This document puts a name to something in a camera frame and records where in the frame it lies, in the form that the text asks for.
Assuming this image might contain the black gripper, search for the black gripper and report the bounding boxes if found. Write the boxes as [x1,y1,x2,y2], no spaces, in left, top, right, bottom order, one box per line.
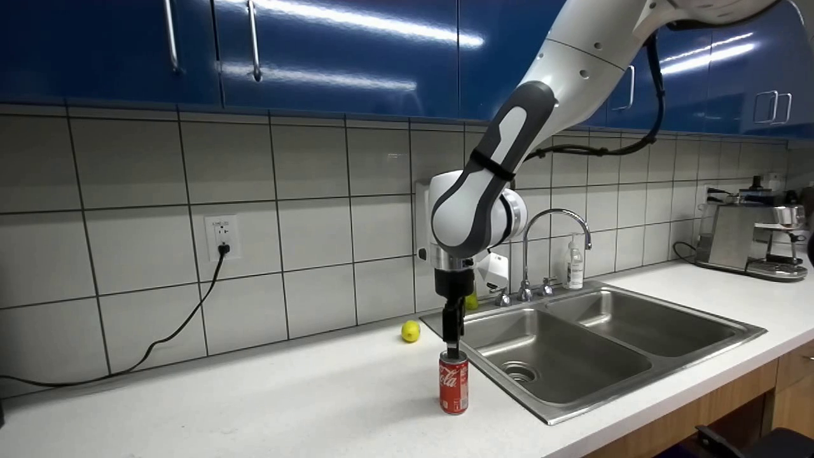
[433,267,476,358]

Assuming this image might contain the red soda can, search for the red soda can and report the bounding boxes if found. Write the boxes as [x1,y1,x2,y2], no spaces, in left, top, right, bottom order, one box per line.
[436,352,470,417]

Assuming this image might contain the round steel sink drain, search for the round steel sink drain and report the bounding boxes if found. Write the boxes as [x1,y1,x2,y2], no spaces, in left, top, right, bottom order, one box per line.
[501,363,540,386]

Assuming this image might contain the stainless steel double sink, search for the stainless steel double sink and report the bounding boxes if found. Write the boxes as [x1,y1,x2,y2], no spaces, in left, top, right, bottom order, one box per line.
[420,279,767,428]

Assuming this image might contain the chrome gooseneck faucet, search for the chrome gooseneck faucet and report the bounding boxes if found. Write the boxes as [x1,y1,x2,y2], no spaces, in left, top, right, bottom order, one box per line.
[489,206,595,307]

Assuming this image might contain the small white bottle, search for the small white bottle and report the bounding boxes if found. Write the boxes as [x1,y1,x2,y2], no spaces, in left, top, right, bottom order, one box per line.
[568,239,587,293]

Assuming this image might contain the silver espresso machine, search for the silver espresso machine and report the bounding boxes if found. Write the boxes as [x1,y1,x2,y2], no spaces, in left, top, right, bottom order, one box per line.
[695,174,812,284]

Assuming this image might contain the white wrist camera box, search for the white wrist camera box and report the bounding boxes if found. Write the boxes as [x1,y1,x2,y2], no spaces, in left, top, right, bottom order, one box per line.
[470,250,513,298]

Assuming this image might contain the white wall soap dispenser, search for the white wall soap dispenser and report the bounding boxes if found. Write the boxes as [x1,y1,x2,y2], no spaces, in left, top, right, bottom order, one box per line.
[411,181,442,267]

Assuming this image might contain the black appliance cord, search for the black appliance cord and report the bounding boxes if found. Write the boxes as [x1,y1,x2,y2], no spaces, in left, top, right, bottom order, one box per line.
[672,237,706,265]

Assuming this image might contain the black power cord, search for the black power cord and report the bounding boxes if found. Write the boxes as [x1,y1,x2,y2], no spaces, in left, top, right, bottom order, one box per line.
[0,242,233,393]

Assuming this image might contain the white wall power outlet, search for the white wall power outlet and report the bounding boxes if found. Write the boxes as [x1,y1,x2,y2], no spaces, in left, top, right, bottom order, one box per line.
[204,214,243,262]

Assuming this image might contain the silver cabinet door handle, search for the silver cabinet door handle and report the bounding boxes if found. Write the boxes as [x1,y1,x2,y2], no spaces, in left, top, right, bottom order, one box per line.
[159,0,182,75]
[775,90,796,128]
[241,0,264,83]
[620,61,639,113]
[753,87,777,128]

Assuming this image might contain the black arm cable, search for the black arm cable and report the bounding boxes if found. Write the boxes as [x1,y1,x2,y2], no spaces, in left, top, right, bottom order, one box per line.
[524,33,669,162]

